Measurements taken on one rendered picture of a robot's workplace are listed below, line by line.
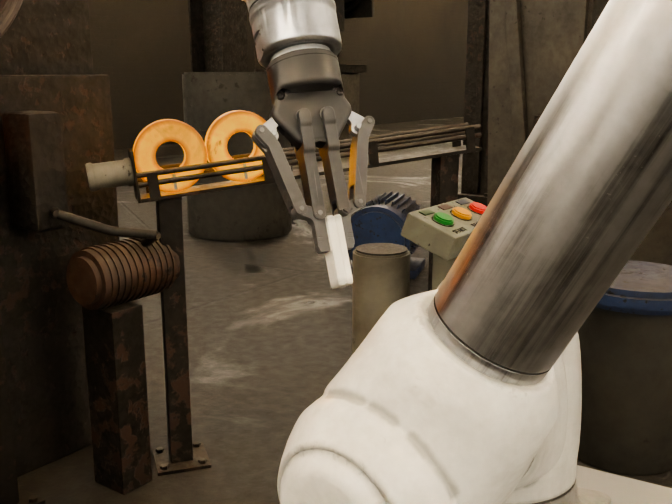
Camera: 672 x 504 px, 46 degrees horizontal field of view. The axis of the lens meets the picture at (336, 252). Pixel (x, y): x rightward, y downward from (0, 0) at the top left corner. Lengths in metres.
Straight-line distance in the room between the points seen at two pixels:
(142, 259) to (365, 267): 0.46
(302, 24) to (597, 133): 0.39
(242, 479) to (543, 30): 2.51
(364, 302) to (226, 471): 0.52
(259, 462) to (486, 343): 1.37
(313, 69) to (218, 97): 3.33
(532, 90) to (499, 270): 3.18
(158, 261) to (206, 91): 2.53
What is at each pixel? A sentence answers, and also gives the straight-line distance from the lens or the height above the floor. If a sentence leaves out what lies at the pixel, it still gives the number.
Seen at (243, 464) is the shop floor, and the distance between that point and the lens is 1.87.
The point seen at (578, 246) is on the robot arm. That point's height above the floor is 0.77.
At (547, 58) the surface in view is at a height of 0.94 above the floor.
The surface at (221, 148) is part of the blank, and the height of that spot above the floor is 0.72.
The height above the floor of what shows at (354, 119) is 0.83.
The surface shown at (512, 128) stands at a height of 0.63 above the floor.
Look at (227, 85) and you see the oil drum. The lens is 4.10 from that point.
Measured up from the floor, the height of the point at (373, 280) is 0.47.
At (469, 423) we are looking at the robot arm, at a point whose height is 0.64.
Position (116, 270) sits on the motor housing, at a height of 0.49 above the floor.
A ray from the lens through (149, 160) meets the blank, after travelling 1.69.
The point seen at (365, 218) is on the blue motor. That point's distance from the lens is 3.27.
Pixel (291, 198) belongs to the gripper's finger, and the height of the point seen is 0.76.
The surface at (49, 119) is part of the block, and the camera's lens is 1.69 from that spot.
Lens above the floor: 0.88
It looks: 13 degrees down
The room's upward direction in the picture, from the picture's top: straight up
